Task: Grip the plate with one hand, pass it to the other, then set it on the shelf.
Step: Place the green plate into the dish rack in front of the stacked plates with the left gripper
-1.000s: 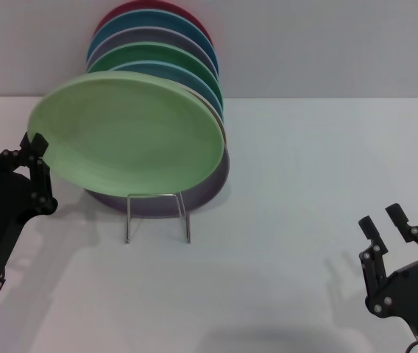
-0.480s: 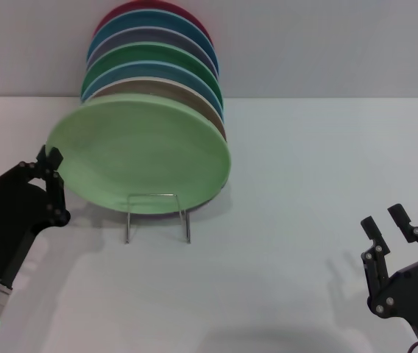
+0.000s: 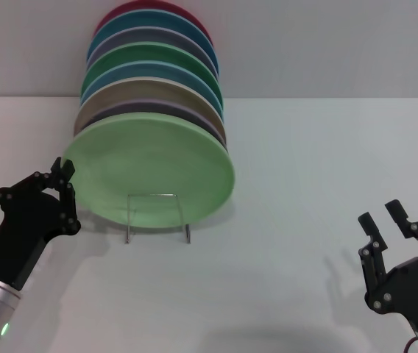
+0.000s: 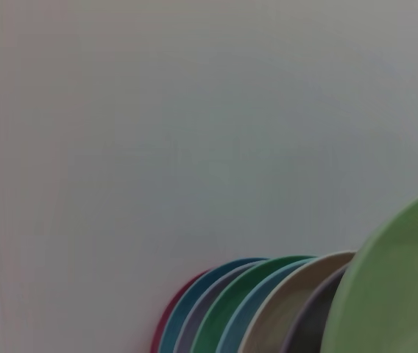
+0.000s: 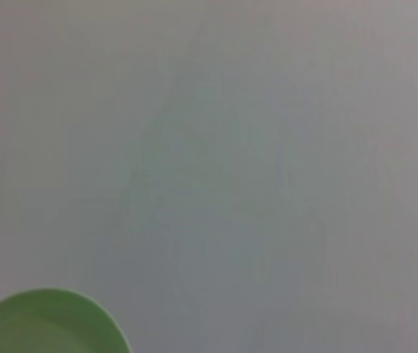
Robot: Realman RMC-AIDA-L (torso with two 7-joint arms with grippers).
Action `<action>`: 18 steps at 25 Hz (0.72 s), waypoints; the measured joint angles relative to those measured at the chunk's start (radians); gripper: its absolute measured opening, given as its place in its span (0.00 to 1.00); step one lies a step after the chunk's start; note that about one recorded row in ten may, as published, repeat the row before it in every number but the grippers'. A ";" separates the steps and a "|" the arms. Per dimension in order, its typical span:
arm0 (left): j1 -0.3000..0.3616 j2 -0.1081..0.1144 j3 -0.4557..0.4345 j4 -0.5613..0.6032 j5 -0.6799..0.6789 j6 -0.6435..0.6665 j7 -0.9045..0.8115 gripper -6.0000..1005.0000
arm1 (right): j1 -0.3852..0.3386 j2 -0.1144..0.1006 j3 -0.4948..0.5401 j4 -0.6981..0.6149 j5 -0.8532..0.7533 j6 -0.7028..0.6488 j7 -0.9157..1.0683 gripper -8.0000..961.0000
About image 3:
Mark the light blue plate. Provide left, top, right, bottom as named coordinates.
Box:
left=79, top=60, right=225, bottom=122

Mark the maroon red plate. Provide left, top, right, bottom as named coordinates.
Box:
left=94, top=0, right=216, bottom=47

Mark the right gripper cable with connector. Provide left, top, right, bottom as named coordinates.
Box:
left=402, top=332, right=418, bottom=353

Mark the light green plate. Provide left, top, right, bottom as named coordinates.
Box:
left=63, top=112, right=236, bottom=229

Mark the metal wire plate rack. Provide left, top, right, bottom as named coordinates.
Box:
left=124, top=193, right=191, bottom=245

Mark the beige plate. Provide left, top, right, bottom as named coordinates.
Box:
left=73, top=76, right=228, bottom=144

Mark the grey purple plate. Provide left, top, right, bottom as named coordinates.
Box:
left=85, top=26, right=220, bottom=80

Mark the teal blue plate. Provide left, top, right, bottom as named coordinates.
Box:
left=86, top=10, right=220, bottom=74

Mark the lavender plate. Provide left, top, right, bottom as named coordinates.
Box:
left=82, top=97, right=229, bottom=149

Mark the dark green plate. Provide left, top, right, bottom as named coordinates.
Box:
left=81, top=41, right=224, bottom=107

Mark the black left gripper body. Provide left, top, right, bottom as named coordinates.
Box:
left=0, top=188, right=65, bottom=291

